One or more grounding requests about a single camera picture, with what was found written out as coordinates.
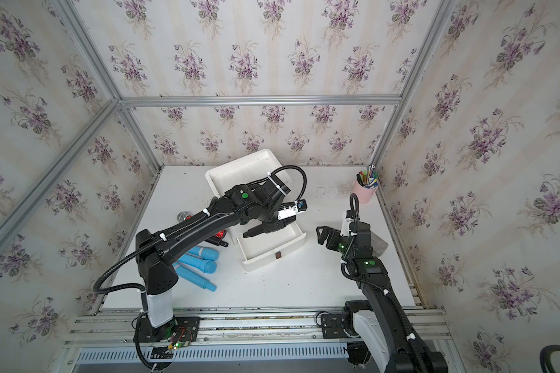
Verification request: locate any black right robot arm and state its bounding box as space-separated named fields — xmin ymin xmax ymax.
xmin=317 ymin=194 xmax=449 ymax=372

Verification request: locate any aluminium mounting rail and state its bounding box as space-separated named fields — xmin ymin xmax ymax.
xmin=62 ymin=305 xmax=454 ymax=348

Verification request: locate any pink metal pen bucket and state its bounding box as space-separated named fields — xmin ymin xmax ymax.
xmin=352 ymin=180 xmax=377 ymax=205

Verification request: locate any white bottom drawer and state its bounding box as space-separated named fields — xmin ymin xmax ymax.
xmin=229 ymin=221 xmax=307 ymax=272

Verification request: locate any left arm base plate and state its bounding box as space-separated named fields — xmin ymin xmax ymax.
xmin=133 ymin=315 xmax=201 ymax=346

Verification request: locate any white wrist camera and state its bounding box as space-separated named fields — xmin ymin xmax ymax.
xmin=340 ymin=210 xmax=359 ymax=237
xmin=277 ymin=199 xmax=308 ymax=220

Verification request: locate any white plastic drawer cabinet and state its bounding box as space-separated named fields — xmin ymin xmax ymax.
xmin=205 ymin=149 xmax=303 ymax=244

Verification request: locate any blue toy microphone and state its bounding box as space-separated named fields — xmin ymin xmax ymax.
xmin=177 ymin=254 xmax=217 ymax=274
xmin=188 ymin=246 xmax=219 ymax=261
xmin=174 ymin=264 xmax=217 ymax=292

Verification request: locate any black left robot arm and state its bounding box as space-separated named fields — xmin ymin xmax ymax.
xmin=93 ymin=165 xmax=307 ymax=329

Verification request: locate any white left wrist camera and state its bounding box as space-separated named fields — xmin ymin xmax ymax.
xmin=277 ymin=199 xmax=308 ymax=220

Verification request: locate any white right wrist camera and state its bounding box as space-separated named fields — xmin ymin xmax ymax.
xmin=340 ymin=210 xmax=359 ymax=237

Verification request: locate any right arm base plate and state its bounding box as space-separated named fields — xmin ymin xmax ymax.
xmin=314 ymin=311 xmax=356 ymax=340

